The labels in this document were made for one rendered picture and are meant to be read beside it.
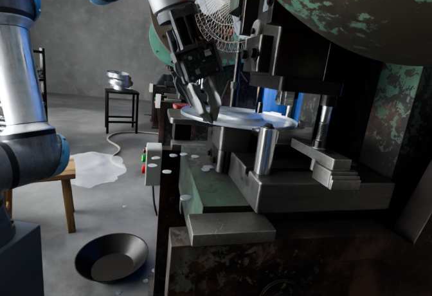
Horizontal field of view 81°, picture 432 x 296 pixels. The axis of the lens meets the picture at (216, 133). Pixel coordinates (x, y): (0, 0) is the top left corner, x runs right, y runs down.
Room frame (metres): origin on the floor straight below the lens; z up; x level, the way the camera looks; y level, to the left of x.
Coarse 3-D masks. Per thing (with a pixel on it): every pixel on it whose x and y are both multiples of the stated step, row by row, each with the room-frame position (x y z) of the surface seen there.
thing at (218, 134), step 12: (180, 120) 0.52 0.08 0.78; (192, 120) 0.53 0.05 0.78; (216, 132) 0.61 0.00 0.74; (228, 132) 0.57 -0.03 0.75; (240, 132) 0.58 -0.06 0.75; (252, 132) 0.60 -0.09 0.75; (216, 144) 0.60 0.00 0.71; (228, 144) 0.57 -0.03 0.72; (240, 144) 0.58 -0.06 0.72; (216, 156) 0.58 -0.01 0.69; (228, 156) 0.58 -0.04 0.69; (216, 168) 0.58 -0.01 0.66
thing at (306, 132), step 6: (306, 126) 0.61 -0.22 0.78; (282, 132) 0.58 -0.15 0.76; (288, 132) 0.58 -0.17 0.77; (294, 132) 0.59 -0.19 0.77; (300, 132) 0.59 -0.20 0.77; (306, 132) 0.60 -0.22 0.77; (276, 138) 0.58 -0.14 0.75; (282, 138) 0.58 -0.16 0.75; (288, 138) 0.59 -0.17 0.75; (288, 144) 0.59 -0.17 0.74
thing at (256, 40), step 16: (256, 32) 0.67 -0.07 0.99; (272, 32) 0.61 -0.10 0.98; (288, 32) 0.57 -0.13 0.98; (304, 32) 0.58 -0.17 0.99; (256, 48) 0.60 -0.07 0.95; (272, 48) 0.59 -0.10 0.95; (288, 48) 0.58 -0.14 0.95; (304, 48) 0.59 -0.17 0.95; (320, 48) 0.60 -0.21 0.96; (256, 64) 0.59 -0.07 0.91; (272, 64) 0.58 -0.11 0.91; (288, 64) 0.58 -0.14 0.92; (304, 64) 0.59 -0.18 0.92; (320, 64) 0.60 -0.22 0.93; (320, 80) 0.60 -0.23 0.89
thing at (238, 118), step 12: (192, 108) 0.69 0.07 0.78; (228, 108) 0.77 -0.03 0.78; (240, 108) 0.77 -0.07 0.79; (204, 120) 0.52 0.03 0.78; (228, 120) 0.56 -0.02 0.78; (240, 120) 0.57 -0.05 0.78; (252, 120) 0.58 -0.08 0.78; (264, 120) 0.61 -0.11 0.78; (276, 120) 0.64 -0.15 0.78; (288, 120) 0.66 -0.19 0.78
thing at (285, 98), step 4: (276, 92) 0.67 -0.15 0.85; (280, 92) 0.65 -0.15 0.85; (284, 92) 0.65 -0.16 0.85; (288, 92) 0.64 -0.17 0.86; (292, 92) 0.64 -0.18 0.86; (276, 96) 0.66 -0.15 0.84; (280, 96) 0.64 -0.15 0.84; (284, 96) 0.64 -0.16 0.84; (288, 96) 0.64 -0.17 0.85; (292, 96) 0.64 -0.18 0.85; (276, 100) 0.66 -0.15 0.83; (280, 100) 0.64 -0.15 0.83; (284, 100) 0.64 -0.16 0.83; (288, 100) 0.64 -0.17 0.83; (292, 100) 0.64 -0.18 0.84; (280, 104) 0.64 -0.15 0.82; (284, 104) 0.64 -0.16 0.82; (288, 104) 0.64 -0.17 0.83; (292, 104) 0.64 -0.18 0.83
